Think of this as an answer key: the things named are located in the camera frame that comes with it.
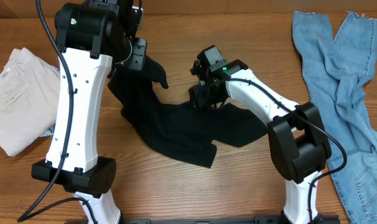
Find light blue denim jeans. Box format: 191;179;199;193
292;11;377;223

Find folded beige trousers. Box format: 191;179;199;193
0;48;60;157

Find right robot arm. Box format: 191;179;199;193
189;60;339;223

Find light blue patterned folded cloth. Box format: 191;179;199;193
40;124;55;137

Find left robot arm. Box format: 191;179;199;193
31;1;147;223

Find black t-shirt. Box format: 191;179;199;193
108;57;268;168

